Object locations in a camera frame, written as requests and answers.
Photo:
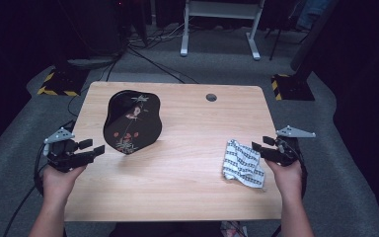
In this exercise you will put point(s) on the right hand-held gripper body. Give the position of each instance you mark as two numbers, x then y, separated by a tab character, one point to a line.
286	153

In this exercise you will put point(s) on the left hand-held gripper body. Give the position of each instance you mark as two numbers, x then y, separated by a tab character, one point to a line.
62	158

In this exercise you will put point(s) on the white patterned cloth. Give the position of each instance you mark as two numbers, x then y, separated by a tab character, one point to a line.
243	164

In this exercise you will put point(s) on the black floral lacquer tray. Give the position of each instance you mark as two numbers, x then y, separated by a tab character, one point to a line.
128	125

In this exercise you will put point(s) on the person's right hand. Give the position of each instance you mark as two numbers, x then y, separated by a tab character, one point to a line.
289	181

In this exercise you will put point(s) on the person's left hand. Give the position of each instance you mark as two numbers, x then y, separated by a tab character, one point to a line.
57	186

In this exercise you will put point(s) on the round grey table grommet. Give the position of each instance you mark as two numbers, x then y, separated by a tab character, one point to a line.
211	97

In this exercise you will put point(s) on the light patterned fabric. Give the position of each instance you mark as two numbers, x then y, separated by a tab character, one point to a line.
233	229

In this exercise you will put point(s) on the black tripod stand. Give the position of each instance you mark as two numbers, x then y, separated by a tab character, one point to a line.
275	46

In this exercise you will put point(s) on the person's dark clothing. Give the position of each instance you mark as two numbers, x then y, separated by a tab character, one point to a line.
164	230

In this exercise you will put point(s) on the dark stand with grey base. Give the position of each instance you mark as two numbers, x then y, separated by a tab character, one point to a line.
92	33

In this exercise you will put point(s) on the grey slanted pole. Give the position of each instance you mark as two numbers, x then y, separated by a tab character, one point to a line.
312	36

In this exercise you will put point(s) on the blue denim cloth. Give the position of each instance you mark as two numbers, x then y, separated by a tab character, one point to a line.
312	13

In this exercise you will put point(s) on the black yellow striped base plate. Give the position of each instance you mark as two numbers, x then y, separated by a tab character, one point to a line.
64	84
292	89

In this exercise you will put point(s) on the white metal desk frame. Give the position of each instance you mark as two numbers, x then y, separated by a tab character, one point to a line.
223	9

